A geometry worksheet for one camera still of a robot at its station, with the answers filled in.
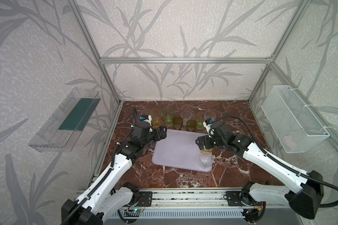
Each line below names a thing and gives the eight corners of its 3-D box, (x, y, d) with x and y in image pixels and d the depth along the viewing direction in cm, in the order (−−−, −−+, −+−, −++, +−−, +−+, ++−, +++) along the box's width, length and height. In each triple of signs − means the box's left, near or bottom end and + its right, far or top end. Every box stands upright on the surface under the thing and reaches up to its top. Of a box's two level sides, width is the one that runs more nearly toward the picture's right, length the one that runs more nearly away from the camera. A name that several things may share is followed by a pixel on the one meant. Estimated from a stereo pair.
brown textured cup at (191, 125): (186, 131, 103) (187, 128, 99) (186, 123, 107) (186, 119, 103) (196, 131, 103) (196, 128, 99) (195, 123, 107) (196, 119, 103)
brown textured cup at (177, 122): (172, 130, 104) (172, 123, 97) (172, 123, 108) (172, 116, 101) (182, 130, 104) (182, 123, 97) (182, 123, 108) (182, 116, 101)
